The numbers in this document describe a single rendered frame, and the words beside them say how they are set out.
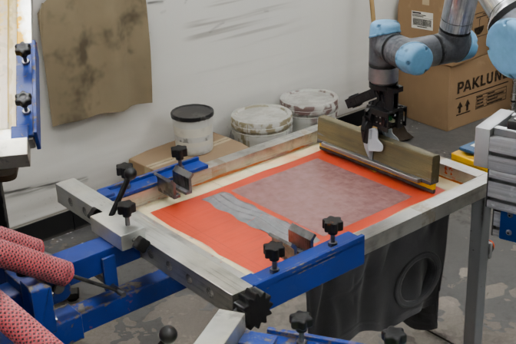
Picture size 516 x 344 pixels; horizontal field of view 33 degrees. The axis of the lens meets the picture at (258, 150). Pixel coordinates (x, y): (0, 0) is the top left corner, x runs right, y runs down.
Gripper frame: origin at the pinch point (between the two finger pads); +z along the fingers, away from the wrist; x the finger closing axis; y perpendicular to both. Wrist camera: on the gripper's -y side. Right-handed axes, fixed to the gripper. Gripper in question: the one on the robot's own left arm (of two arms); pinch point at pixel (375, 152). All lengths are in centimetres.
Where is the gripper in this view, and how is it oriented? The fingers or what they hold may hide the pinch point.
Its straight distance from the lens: 232.2
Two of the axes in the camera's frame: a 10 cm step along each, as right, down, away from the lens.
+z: 0.3, 9.1, 4.0
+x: 7.7, -2.8, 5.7
